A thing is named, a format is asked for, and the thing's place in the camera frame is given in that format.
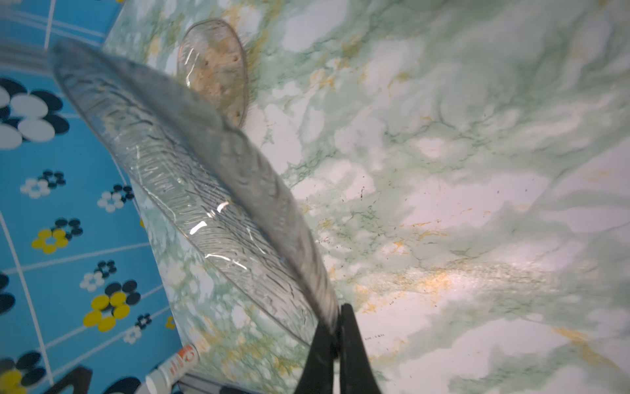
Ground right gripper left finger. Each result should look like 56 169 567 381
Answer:
294 323 339 394

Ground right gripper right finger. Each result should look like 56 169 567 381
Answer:
338 304 382 394

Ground greenish clear glass plate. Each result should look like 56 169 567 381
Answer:
48 39 339 341

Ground brownish clear glass plate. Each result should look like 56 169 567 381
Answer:
177 19 249 126

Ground vitamin c white bottle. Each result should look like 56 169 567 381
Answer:
136 344 200 394

